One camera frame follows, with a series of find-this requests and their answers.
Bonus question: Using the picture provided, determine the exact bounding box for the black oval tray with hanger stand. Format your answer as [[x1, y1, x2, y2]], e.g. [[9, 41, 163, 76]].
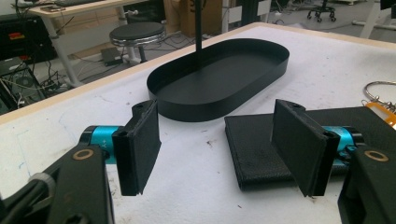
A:
[[146, 0, 290, 123]]

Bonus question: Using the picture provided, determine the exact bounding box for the black office chair base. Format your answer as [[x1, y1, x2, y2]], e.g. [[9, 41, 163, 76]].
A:
[[306, 0, 338, 23]]

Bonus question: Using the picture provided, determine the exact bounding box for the left hand-held gripper cable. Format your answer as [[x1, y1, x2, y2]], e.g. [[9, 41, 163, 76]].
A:
[[0, 172, 57, 216]]

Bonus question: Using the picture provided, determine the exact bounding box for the wooden desk with white legs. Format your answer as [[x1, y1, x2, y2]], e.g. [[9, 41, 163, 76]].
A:
[[12, 0, 148, 88]]

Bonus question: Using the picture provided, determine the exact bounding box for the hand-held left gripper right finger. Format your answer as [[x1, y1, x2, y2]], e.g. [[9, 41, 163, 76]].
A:
[[270, 99, 364, 198]]

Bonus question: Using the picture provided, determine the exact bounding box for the brown cardboard box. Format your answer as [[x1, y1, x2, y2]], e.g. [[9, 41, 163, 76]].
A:
[[163, 0, 223, 37]]

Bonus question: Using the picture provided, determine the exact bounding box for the white table frame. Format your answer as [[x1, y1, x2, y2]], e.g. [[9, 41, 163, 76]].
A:
[[351, 0, 396, 39]]

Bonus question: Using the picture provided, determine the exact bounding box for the black wallet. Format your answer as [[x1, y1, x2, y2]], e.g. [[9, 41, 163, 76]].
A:
[[223, 106, 396, 192]]

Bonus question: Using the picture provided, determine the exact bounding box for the black round stool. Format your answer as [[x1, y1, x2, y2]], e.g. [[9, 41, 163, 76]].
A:
[[108, 21, 167, 64]]

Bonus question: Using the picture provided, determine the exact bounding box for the black flat box on floor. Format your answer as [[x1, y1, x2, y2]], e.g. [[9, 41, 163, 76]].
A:
[[100, 46, 124, 67]]

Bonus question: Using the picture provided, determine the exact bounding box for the black metal frame post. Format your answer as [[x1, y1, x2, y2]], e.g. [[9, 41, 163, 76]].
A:
[[239, 0, 266, 27]]

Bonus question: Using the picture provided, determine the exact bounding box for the black computer tower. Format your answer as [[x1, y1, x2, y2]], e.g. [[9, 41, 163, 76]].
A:
[[0, 57, 48, 115], [0, 13, 59, 63]]

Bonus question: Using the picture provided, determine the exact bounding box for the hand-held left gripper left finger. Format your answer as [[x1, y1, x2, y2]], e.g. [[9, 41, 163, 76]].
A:
[[81, 99, 163, 197]]

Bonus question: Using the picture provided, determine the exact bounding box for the white foam mat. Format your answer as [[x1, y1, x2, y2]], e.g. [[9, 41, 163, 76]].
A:
[[0, 26, 396, 224]]

